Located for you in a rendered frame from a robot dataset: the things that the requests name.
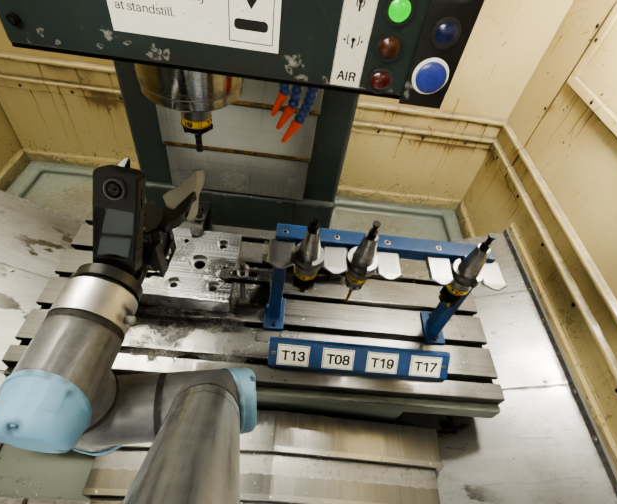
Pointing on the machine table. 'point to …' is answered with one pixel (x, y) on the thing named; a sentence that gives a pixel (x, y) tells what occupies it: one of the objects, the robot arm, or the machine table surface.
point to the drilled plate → (195, 299)
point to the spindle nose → (188, 88)
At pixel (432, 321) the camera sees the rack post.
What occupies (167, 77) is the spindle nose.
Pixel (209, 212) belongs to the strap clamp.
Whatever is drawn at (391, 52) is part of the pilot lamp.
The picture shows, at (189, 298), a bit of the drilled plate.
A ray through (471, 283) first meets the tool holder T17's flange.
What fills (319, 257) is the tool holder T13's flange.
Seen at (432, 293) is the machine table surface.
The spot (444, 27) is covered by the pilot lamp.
